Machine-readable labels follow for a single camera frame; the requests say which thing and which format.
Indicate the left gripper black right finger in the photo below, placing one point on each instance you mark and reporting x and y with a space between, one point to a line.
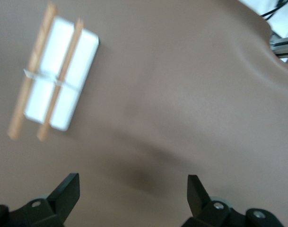
200 201

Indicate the aluminium frame post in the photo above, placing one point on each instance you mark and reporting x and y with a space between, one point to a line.
282 45

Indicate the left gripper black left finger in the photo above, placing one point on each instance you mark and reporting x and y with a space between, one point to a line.
63 198

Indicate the brown table cover mat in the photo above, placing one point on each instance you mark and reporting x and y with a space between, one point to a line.
181 94

